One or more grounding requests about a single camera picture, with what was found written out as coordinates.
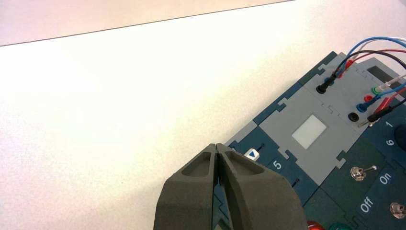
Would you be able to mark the red banana plug thick body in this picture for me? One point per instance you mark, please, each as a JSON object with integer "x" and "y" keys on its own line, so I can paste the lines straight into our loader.
{"x": 384, "y": 103}

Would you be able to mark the dark rectangular display screen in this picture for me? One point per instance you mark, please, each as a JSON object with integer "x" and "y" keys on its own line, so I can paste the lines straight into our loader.
{"x": 382, "y": 75}

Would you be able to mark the dark blue rotary knob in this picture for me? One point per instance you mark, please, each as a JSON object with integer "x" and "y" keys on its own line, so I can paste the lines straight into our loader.
{"x": 401, "y": 137}

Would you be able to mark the white plug in green socket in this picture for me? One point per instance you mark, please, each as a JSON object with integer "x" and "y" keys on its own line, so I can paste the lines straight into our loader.
{"x": 382, "y": 87}

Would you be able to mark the silver toggle switch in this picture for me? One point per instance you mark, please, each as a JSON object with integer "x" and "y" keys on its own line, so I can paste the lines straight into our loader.
{"x": 360, "y": 173}
{"x": 398, "y": 210}

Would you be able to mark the white square panel window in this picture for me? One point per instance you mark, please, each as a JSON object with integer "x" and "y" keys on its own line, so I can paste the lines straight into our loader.
{"x": 309, "y": 131}

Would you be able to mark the red round socket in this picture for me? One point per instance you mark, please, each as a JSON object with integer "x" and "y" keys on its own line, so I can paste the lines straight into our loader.
{"x": 368, "y": 98}

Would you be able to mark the black round socket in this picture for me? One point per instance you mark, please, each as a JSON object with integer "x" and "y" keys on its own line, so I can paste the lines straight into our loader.
{"x": 353, "y": 117}

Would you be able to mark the green round push button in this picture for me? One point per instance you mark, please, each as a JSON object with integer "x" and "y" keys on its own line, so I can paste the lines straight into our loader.
{"x": 340, "y": 227}

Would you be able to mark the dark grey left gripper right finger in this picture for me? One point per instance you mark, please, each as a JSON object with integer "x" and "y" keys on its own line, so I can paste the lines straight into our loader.
{"x": 263, "y": 203}

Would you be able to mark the black banana plug metal tip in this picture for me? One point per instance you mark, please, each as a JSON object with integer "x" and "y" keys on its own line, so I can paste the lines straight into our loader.
{"x": 379, "y": 117}

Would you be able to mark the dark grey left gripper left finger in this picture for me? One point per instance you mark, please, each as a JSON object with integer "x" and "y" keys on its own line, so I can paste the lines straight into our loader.
{"x": 187, "y": 203}

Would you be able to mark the red round push button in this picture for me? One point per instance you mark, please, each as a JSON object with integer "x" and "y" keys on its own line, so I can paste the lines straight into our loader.
{"x": 314, "y": 226}

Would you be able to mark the teal and grey task board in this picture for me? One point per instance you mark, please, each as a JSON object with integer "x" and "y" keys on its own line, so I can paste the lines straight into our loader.
{"x": 336, "y": 152}

